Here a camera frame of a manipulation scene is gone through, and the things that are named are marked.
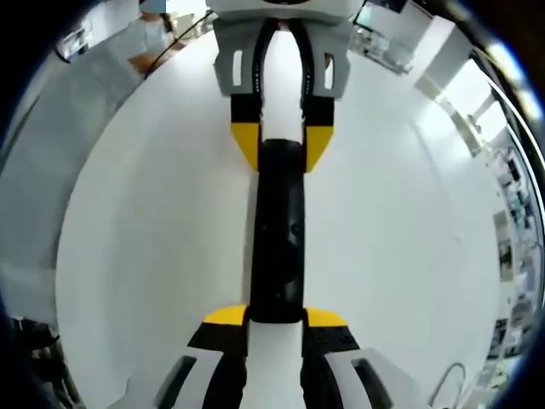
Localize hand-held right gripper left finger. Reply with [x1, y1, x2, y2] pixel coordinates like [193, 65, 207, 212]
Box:
[155, 303, 251, 409]

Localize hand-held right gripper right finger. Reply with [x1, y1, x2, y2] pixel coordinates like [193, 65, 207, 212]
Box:
[299, 306, 396, 409]

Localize black remote control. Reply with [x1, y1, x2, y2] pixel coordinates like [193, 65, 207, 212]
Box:
[249, 138, 308, 326]

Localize white square pillar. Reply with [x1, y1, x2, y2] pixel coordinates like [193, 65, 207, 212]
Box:
[413, 15, 504, 106]

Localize dark object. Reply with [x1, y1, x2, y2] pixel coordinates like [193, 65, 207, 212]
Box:
[11, 315, 84, 409]

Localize thin black cable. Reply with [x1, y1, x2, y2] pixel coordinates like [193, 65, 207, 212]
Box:
[141, 11, 215, 81]

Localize grey looped cable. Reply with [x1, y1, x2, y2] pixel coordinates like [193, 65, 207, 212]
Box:
[428, 361, 468, 409]

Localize wall shelves with items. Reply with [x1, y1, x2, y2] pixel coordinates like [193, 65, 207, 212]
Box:
[491, 135, 540, 363]

